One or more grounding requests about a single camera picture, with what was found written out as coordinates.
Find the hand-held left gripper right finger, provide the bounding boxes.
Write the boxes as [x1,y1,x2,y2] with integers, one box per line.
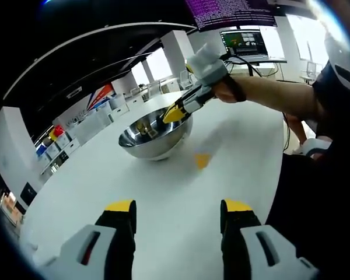
[220,198,320,280]

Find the red and yellow bins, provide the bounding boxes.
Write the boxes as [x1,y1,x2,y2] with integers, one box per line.
[48,125,65,140]

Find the pile of yellow QQ candies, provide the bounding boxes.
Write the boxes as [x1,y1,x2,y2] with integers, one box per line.
[193,152,213,170]

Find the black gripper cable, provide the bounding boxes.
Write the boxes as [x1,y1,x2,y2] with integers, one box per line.
[281,112,291,151]

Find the person's right hand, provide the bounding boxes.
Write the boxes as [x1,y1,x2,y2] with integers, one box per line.
[214,81,239,103]

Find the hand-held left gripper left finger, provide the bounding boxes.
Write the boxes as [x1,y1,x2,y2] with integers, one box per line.
[42,199,137,280]

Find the row of white storage bins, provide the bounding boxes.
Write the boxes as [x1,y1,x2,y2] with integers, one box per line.
[34,93,144,176]

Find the person's leg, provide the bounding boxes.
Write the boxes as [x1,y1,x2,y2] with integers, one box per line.
[285,113,310,145]

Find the white table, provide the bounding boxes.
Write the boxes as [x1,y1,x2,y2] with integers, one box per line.
[17,90,285,280]

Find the small computer monitor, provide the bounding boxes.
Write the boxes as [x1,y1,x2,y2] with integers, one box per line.
[220,27,270,58]

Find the white office chair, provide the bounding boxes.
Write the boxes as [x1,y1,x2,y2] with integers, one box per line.
[306,61,324,79]
[179,69,193,88]

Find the grey storage bin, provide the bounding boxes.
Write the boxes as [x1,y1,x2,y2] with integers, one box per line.
[108,93,127,110]

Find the black wrist strap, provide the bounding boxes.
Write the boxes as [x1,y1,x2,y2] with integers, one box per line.
[226,74,248,103]

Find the stainless steel bowl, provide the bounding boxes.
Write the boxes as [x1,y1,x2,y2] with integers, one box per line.
[118,106,194,161]

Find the person in dark clothes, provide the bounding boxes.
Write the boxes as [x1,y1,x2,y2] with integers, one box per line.
[265,62,350,280]

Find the white chair armrest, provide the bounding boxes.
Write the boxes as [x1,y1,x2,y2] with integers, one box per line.
[297,137,334,160]

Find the white worn device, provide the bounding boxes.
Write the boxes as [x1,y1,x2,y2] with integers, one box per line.
[323,26,350,88]

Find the white mesh chair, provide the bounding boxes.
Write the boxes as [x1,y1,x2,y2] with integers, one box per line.
[74,112,111,145]

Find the large monitor with purple text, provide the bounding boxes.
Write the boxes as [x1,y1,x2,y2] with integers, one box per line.
[184,0,278,32]

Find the striped wall banner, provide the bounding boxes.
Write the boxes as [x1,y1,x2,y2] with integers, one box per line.
[87,84,116,110]

